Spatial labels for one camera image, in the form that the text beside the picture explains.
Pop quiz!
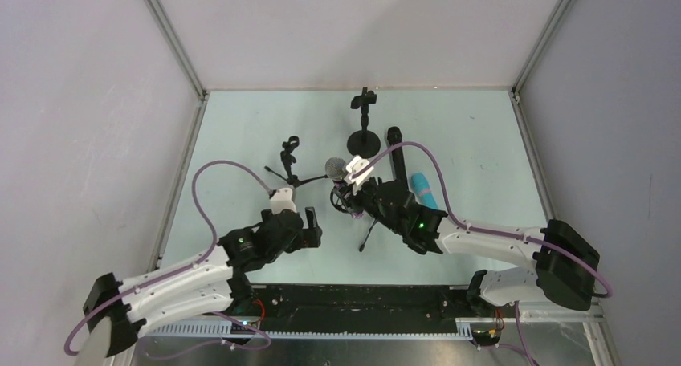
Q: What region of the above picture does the black shock mount tripod stand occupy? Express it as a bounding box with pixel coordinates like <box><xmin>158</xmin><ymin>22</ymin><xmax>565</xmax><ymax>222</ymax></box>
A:
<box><xmin>329</xmin><ymin>183</ymin><xmax>378</xmax><ymax>253</ymax></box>

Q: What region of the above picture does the purple glitter microphone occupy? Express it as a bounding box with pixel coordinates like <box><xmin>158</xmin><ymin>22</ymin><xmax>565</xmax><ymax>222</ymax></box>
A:
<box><xmin>325</xmin><ymin>157</ymin><xmax>361</xmax><ymax>204</ymax></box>

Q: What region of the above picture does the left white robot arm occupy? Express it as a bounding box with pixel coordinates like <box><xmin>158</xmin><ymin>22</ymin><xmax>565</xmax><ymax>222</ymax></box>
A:
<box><xmin>83</xmin><ymin>207</ymin><xmax>322</xmax><ymax>357</ymax></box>

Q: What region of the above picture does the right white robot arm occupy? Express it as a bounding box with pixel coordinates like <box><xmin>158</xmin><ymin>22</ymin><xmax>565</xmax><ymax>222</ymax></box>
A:
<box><xmin>344</xmin><ymin>178</ymin><xmax>600</xmax><ymax>311</ymax></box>

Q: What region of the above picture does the black round base stand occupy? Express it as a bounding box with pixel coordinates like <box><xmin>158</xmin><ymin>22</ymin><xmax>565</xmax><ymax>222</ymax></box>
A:
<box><xmin>346</xmin><ymin>87</ymin><xmax>381</xmax><ymax>159</ymax></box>

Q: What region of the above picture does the black tripod clip stand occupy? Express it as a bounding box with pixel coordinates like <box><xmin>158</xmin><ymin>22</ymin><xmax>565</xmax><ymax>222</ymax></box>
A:
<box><xmin>264</xmin><ymin>135</ymin><xmax>328</xmax><ymax>189</ymax></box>

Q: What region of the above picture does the teal blue microphone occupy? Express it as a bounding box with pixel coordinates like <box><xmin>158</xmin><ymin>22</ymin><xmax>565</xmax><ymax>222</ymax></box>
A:
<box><xmin>410</xmin><ymin>173</ymin><xmax>438</xmax><ymax>209</ymax></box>

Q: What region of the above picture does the black orange-tipped microphone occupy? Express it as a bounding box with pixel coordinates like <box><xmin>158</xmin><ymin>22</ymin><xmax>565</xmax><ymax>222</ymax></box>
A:
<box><xmin>386</xmin><ymin>126</ymin><xmax>408</xmax><ymax>188</ymax></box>

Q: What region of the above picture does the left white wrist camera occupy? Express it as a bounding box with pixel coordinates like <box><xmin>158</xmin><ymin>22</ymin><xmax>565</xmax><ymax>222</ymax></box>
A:
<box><xmin>269</xmin><ymin>187</ymin><xmax>298</xmax><ymax>214</ymax></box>

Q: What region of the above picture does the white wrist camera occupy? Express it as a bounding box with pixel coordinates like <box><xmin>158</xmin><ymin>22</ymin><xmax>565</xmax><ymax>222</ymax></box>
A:
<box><xmin>343</xmin><ymin>155</ymin><xmax>374</xmax><ymax>188</ymax></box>
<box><xmin>269</xmin><ymin>187</ymin><xmax>298</xmax><ymax>214</ymax></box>

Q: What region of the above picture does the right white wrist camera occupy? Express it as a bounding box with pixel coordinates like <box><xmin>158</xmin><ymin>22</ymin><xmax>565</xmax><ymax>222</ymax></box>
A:
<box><xmin>343</xmin><ymin>155</ymin><xmax>374</xmax><ymax>188</ymax></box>

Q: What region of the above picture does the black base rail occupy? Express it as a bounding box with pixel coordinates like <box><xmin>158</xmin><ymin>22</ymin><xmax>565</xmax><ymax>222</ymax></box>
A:
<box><xmin>223</xmin><ymin>284</ymin><xmax>497</xmax><ymax>335</ymax></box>

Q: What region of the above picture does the white toothed cable duct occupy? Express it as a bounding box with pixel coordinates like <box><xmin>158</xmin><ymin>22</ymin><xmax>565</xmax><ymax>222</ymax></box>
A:
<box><xmin>143</xmin><ymin>320</ymin><xmax>480</xmax><ymax>341</ymax></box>

